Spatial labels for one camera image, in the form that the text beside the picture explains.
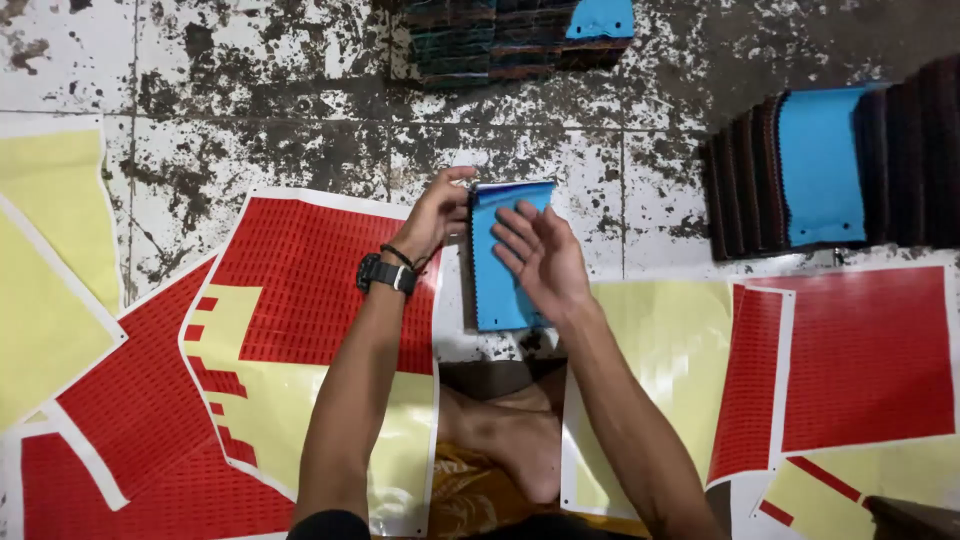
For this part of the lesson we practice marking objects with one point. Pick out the person's left hand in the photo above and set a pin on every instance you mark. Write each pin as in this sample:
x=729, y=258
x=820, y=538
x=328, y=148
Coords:
x=429, y=217

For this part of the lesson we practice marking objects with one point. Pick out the person's right hand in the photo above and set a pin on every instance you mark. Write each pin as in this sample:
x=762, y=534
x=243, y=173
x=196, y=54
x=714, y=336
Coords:
x=551, y=266

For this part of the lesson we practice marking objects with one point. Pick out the person's left fingers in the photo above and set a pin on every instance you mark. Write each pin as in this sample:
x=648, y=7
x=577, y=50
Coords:
x=456, y=211

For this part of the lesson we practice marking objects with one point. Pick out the person's right fingers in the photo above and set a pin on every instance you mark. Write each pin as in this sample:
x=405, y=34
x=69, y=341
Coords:
x=517, y=236

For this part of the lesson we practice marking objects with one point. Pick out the blue cover fabric swatch book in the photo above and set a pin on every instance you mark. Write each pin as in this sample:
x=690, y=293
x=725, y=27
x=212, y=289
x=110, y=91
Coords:
x=496, y=300

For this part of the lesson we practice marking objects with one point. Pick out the black wrist watch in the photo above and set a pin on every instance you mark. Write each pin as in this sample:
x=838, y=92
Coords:
x=386, y=274

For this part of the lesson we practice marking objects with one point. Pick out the stack of dark swatch books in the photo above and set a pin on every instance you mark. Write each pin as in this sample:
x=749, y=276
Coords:
x=480, y=41

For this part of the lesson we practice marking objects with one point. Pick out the red and yellow sticker sheet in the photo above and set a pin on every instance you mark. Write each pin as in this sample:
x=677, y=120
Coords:
x=300, y=300

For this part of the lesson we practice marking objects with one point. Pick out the plain yellow backing sheet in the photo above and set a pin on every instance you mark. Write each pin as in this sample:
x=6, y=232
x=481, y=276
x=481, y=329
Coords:
x=37, y=330
x=52, y=187
x=667, y=337

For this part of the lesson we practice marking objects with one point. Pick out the person's bare foot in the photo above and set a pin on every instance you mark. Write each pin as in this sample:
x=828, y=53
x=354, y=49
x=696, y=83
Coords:
x=510, y=442

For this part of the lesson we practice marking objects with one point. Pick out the yellow patterned cloth garment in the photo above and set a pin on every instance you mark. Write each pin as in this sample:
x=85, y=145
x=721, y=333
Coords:
x=465, y=499

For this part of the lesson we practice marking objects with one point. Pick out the narrow red sticker sheet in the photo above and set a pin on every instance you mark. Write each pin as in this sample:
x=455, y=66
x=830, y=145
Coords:
x=746, y=382

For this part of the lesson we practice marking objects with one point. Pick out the row of dark swatch books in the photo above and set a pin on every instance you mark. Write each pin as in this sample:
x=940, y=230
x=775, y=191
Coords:
x=825, y=165

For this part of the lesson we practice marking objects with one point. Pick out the black shirt sleeve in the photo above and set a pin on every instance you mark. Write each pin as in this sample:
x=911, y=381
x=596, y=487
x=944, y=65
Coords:
x=330, y=526

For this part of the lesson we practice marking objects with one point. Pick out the large red sticker sheet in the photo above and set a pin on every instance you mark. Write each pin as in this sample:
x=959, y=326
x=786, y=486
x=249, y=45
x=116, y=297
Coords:
x=870, y=352

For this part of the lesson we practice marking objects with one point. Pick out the yellow sheet with red strips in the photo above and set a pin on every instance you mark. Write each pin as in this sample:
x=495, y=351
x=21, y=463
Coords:
x=832, y=487

